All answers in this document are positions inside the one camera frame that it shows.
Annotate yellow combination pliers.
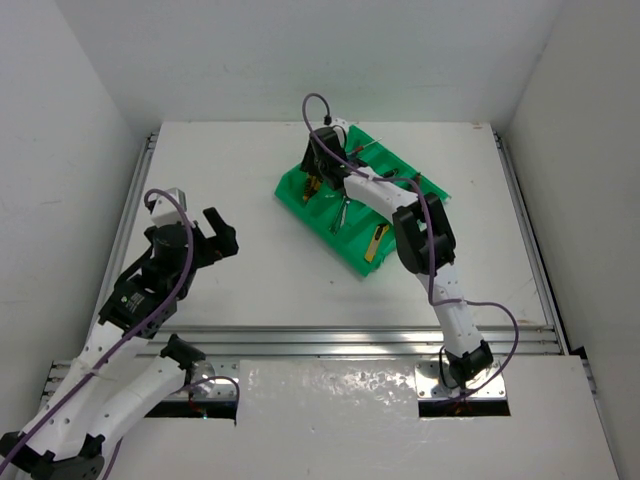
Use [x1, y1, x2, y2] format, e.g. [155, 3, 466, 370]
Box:
[302, 173, 324, 204]

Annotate blue red handle screwdriver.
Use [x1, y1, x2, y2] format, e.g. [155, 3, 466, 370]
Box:
[347, 138, 381, 161]

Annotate silver open-end wrench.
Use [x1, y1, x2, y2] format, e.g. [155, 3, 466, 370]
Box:
[329, 197, 352, 235]
[328, 199, 349, 235]

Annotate yellow utility knife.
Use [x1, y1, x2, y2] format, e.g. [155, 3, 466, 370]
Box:
[364, 223, 390, 263]

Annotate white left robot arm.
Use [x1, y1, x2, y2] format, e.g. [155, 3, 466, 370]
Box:
[1, 208, 239, 479]

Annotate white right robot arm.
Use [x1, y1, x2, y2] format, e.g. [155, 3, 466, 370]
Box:
[301, 126, 493, 388]

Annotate green six-compartment organizer tray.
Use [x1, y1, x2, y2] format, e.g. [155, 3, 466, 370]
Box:
[275, 125, 450, 276]

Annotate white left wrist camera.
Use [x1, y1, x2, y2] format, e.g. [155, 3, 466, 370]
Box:
[144, 187, 187, 228]

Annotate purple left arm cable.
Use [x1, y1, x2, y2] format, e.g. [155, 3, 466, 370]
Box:
[0, 188, 241, 480]

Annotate aluminium front rail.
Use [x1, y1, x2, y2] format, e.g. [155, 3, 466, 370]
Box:
[139, 325, 567, 358]

